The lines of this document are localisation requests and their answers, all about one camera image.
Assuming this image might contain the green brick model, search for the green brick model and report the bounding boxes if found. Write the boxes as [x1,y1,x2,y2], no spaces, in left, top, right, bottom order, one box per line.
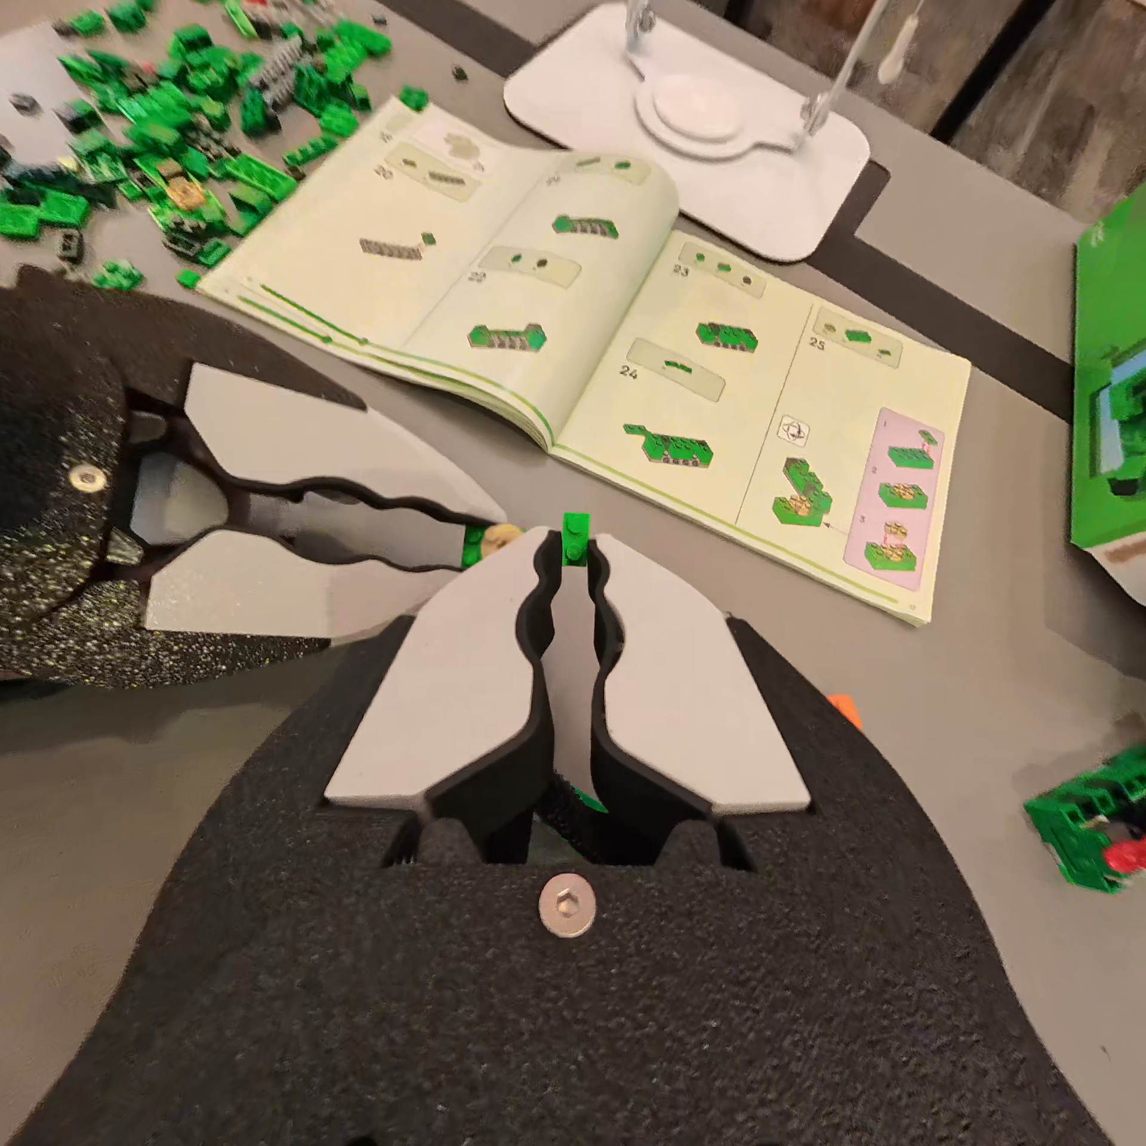
[1024,745,1146,896]

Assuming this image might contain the green cardboard box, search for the green cardboard box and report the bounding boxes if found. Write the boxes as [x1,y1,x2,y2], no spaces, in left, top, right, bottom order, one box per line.
[1070,183,1146,610]

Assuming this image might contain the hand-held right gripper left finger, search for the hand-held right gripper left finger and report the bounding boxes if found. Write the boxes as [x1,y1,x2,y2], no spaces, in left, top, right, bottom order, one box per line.
[323,526,561,861]

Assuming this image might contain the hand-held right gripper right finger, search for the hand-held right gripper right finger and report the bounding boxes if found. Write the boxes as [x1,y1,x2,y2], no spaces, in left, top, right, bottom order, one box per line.
[587,532,814,855]

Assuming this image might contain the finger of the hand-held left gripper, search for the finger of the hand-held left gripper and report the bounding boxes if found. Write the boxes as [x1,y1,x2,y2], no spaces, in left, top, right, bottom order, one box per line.
[142,526,477,642]
[182,360,509,528]

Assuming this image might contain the brick instruction booklet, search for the brick instruction booklet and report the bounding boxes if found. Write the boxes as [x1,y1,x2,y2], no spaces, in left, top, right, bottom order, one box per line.
[196,97,975,627]

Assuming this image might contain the pile of green bricks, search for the pile of green bricks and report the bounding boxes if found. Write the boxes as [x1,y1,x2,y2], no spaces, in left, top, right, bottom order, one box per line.
[0,0,432,295]

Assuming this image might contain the white desk stand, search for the white desk stand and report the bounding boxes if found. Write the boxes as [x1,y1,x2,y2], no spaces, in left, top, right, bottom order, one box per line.
[504,0,932,263]

